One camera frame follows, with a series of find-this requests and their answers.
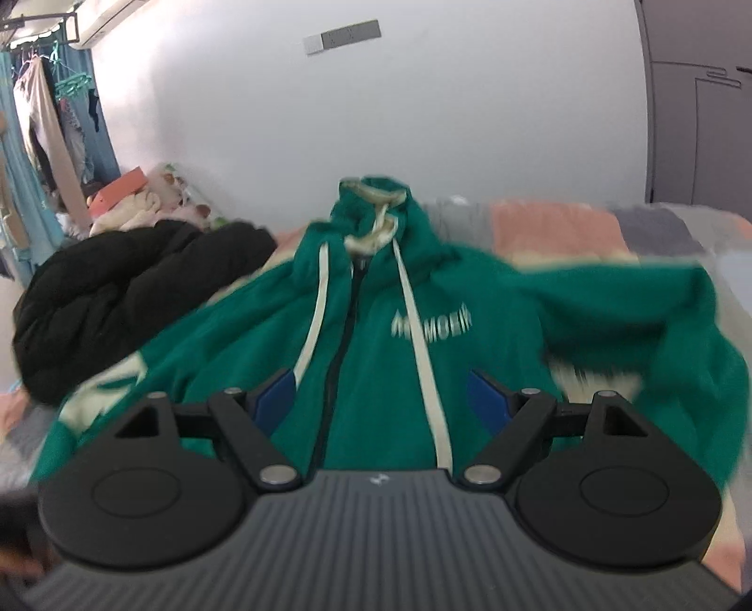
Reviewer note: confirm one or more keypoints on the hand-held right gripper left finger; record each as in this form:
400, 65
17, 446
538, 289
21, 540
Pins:
275, 399

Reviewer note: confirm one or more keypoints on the black clothes rail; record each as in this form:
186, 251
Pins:
41, 23

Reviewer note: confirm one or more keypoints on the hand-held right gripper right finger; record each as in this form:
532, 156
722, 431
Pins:
486, 399

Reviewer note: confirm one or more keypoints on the hanging clothes on rack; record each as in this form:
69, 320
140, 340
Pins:
23, 194

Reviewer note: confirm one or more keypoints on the black puffer jacket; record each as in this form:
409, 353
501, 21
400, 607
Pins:
106, 294

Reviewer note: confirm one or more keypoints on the patchwork blanket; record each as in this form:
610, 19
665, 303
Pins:
558, 226

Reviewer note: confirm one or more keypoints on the green clothes hanger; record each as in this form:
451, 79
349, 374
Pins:
73, 85

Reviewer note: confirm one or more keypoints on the cream plush toy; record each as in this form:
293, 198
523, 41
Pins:
126, 214

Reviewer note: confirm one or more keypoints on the pink box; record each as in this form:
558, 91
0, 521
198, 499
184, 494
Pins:
117, 191

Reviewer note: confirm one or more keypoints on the white wall switch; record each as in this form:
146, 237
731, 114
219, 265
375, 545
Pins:
313, 43

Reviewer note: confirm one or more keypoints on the white air conditioner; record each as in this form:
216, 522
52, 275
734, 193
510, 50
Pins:
106, 20

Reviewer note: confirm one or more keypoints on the grey door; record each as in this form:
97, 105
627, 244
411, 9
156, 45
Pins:
699, 117

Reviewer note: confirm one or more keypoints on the grey wall socket panel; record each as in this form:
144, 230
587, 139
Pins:
351, 33

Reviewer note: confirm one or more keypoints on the green hoodie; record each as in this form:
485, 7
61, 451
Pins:
499, 352

